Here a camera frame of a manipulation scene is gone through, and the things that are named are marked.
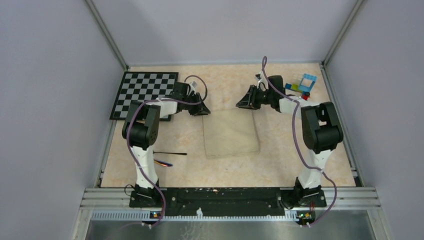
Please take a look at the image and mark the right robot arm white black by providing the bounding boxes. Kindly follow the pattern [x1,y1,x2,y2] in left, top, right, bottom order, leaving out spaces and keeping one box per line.
[236,74,344,206]

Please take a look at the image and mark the beige cloth napkin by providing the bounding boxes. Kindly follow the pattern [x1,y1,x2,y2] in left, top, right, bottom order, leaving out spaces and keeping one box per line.
[202,108,260,159]

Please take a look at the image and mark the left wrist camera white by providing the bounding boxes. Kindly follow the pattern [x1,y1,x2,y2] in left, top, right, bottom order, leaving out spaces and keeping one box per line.
[189,81,197,92]

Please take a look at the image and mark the black spoon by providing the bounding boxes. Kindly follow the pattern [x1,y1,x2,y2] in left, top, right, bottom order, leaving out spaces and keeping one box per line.
[153,151,188,156]

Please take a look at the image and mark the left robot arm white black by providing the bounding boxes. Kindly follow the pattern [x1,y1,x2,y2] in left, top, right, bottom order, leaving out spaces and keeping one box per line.
[122,81,210,207]

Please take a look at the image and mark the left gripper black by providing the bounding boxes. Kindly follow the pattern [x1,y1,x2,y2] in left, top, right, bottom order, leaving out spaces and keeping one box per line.
[181,92,210,116]

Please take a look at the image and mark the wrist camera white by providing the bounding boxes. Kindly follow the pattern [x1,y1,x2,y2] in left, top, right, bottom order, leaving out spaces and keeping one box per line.
[255,74,267,85]
[189,81,197,92]

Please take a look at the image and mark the white slotted cable duct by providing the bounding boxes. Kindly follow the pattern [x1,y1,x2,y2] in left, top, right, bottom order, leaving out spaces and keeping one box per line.
[91,210,299,222]

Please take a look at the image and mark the black white checkerboard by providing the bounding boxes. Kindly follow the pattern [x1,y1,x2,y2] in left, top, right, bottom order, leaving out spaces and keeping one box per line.
[109,71,179,120]

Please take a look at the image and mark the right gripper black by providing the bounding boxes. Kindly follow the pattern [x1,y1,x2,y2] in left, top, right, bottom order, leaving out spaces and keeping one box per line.
[236,85,274,111]

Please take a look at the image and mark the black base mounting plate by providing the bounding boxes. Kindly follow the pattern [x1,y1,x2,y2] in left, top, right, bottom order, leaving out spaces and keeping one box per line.
[129,186,327,217]

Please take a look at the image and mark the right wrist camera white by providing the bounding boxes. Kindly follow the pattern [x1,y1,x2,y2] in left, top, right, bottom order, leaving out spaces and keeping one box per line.
[255,74,267,85]

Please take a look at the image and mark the iridescent rainbow knife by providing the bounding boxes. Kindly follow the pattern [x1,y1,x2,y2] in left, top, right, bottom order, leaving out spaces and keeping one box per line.
[154,159,173,167]

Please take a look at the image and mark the colourful toy brick structure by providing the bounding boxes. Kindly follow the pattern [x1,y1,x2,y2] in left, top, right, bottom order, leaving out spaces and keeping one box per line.
[284,73,318,101]

